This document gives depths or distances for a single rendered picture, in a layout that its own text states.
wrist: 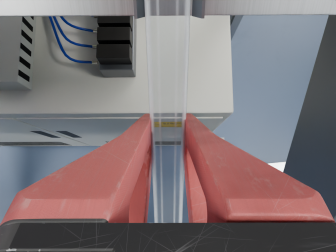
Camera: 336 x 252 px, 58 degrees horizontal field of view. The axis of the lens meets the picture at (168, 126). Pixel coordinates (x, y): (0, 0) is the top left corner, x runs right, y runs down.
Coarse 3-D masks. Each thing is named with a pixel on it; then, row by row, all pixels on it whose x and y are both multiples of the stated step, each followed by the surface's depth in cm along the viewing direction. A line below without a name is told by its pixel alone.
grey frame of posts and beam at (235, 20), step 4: (232, 16) 58; (236, 16) 56; (240, 16) 56; (232, 20) 58; (236, 20) 58; (240, 20) 58; (232, 24) 59; (236, 24) 59; (232, 28) 61; (236, 28) 61; (232, 32) 63; (232, 36) 65
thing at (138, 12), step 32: (0, 0) 10; (32, 0) 10; (64, 0) 10; (96, 0) 10; (128, 0) 10; (192, 0) 10; (224, 0) 10; (256, 0) 10; (288, 0) 10; (320, 0) 10
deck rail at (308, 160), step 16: (320, 48) 16; (320, 64) 16; (320, 80) 16; (320, 96) 16; (304, 112) 18; (320, 112) 16; (304, 128) 18; (320, 128) 16; (304, 144) 18; (320, 144) 16; (288, 160) 20; (304, 160) 18; (320, 160) 16; (304, 176) 18; (320, 176) 16; (320, 192) 16
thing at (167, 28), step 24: (144, 0) 9; (168, 0) 9; (168, 24) 9; (168, 48) 10; (168, 72) 10; (168, 96) 11; (168, 120) 11; (168, 144) 12; (168, 168) 13; (168, 192) 14; (168, 216) 15
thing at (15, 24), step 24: (0, 24) 44; (24, 24) 44; (72, 24) 45; (120, 24) 42; (0, 48) 43; (24, 48) 44; (96, 48) 41; (120, 48) 41; (0, 72) 42; (24, 72) 44; (120, 72) 45
